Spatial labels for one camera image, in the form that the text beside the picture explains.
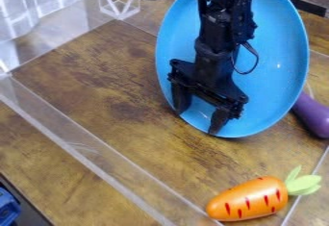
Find purple toy eggplant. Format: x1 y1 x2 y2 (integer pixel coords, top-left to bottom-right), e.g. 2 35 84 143
291 92 329 138

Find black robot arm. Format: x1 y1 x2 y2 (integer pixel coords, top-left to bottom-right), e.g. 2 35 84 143
168 0 256 135

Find clear acrylic enclosure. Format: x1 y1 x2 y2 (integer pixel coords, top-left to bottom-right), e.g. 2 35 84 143
0 0 329 226

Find blue round plate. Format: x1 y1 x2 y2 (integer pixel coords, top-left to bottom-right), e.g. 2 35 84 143
155 0 310 138

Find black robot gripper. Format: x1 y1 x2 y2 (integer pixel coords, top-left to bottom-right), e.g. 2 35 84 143
168 38 247 136

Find blue object at corner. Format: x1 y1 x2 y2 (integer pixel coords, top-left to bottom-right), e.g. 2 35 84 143
0 188 20 226

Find orange toy carrot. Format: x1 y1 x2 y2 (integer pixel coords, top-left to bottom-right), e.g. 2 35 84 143
205 166 320 221

